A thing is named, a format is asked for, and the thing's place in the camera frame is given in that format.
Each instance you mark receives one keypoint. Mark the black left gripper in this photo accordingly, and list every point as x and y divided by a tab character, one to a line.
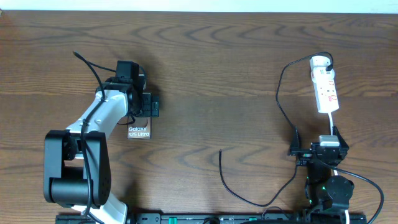
148	111

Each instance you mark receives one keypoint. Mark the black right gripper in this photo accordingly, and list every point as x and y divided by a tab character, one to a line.
305	155

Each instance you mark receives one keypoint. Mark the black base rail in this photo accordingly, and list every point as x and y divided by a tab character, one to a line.
273	217

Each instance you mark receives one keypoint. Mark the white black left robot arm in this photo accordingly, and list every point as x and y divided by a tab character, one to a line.
77	171

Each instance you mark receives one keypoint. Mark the white USB charger adapter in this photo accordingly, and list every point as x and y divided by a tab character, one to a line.
321	61

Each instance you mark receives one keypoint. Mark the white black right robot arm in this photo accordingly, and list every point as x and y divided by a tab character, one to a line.
328	194

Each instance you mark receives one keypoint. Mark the white power strip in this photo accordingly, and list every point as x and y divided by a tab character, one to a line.
325	90

